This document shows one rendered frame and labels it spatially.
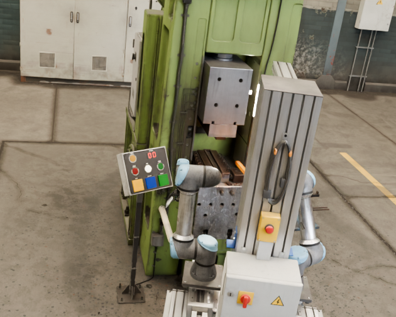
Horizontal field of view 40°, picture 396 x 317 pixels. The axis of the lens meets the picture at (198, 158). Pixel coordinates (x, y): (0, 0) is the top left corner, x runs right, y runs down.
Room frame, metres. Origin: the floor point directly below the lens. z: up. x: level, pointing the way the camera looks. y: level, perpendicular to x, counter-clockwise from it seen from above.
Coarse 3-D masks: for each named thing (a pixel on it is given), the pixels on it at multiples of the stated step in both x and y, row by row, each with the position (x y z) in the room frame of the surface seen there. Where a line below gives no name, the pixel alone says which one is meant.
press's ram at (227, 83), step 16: (208, 64) 3.62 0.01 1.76; (224, 64) 3.68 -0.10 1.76; (240, 64) 3.74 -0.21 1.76; (208, 80) 3.56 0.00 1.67; (224, 80) 3.58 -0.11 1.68; (240, 80) 3.62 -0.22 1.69; (208, 96) 3.56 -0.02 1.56; (224, 96) 3.59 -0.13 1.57; (240, 96) 3.62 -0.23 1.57; (208, 112) 3.56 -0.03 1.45; (224, 112) 3.59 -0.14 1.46; (240, 112) 3.62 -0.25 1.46
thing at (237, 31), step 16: (224, 0) 3.72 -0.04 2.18; (240, 0) 3.74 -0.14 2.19; (256, 0) 3.78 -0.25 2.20; (224, 16) 3.72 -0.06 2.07; (240, 16) 3.74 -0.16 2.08; (256, 16) 3.78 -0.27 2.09; (208, 32) 3.69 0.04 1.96; (224, 32) 3.73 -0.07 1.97; (240, 32) 3.76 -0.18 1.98; (256, 32) 3.79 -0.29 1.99; (208, 48) 3.69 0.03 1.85; (224, 48) 3.72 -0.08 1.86; (240, 48) 3.75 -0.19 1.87; (256, 48) 3.78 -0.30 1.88
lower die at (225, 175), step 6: (198, 150) 3.97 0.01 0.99; (204, 150) 3.97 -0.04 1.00; (210, 150) 3.98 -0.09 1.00; (192, 156) 3.92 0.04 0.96; (204, 156) 3.88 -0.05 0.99; (216, 156) 3.90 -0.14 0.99; (198, 162) 3.76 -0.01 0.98; (204, 162) 3.76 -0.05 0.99; (210, 162) 3.77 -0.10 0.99; (222, 168) 3.69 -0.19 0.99; (222, 174) 3.61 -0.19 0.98; (228, 174) 3.62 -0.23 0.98; (222, 180) 3.61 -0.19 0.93; (228, 180) 3.62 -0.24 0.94
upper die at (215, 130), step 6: (204, 126) 3.69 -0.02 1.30; (210, 126) 3.57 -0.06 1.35; (216, 126) 3.58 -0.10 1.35; (222, 126) 3.59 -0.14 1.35; (228, 126) 3.60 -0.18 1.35; (234, 126) 3.62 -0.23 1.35; (210, 132) 3.57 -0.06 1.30; (216, 132) 3.58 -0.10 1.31; (222, 132) 3.59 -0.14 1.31; (228, 132) 3.61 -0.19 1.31; (234, 132) 3.62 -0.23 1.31
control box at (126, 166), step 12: (120, 156) 3.26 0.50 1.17; (144, 156) 3.33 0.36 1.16; (156, 156) 3.39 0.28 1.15; (120, 168) 3.25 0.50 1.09; (132, 168) 3.24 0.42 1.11; (144, 168) 3.29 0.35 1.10; (156, 168) 3.35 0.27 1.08; (168, 168) 3.40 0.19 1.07; (132, 180) 3.20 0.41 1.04; (144, 180) 3.25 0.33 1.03; (156, 180) 3.30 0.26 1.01; (168, 180) 3.36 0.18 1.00; (132, 192) 3.16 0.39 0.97
